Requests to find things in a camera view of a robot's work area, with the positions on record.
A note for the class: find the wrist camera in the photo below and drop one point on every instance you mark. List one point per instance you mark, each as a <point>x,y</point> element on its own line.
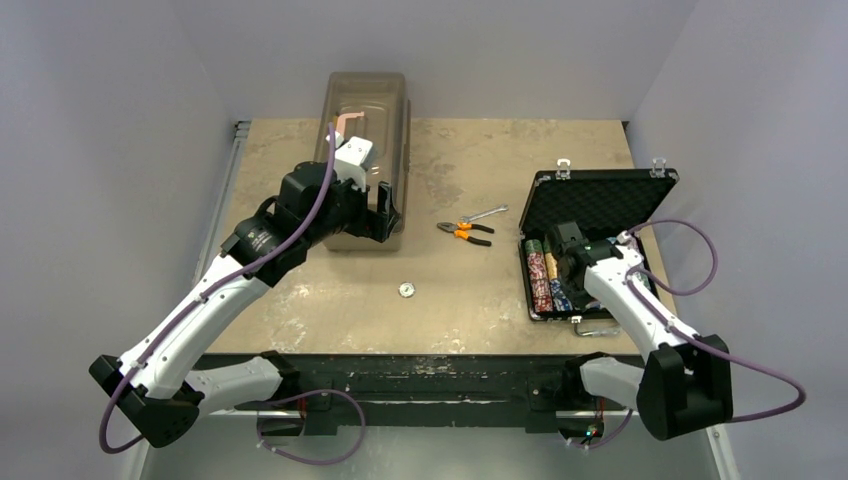
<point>627,239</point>
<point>353,159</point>

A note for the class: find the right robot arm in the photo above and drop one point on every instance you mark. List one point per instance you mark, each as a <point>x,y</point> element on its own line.
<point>685,382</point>

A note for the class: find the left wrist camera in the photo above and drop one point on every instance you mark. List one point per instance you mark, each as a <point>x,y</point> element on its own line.
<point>353,159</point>

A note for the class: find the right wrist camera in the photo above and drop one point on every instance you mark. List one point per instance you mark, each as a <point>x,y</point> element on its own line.
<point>627,239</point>

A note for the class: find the silver wrench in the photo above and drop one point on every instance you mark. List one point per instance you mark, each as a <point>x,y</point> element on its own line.
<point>477,216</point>

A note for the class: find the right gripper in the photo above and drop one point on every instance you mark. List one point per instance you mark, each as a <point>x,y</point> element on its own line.
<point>563,238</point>

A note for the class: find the red green chip row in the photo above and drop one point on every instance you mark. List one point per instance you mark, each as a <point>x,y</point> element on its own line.
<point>538,276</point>

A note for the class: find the white poker chip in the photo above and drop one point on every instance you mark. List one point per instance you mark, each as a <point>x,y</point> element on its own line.
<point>406,290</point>

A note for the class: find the pink box handle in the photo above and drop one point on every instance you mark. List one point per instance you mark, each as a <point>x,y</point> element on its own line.
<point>343,119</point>

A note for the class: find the black metal table frame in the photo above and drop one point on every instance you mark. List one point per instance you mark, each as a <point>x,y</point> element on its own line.
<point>529,392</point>

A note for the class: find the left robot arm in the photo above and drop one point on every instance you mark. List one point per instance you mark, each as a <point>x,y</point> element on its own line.
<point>156,392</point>

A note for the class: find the orange black pliers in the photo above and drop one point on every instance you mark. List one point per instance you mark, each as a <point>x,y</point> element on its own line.
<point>462,230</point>

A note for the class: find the yellow green chip row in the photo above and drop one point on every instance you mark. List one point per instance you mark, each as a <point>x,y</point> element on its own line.
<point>560,301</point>

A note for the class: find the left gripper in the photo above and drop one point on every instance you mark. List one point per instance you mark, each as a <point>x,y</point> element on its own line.
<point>377,229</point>

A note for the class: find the translucent brown storage box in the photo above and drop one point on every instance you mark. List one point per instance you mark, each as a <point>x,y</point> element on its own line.
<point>382,96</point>

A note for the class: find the black poker case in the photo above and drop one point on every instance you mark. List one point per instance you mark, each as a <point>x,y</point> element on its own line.
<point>601,202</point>

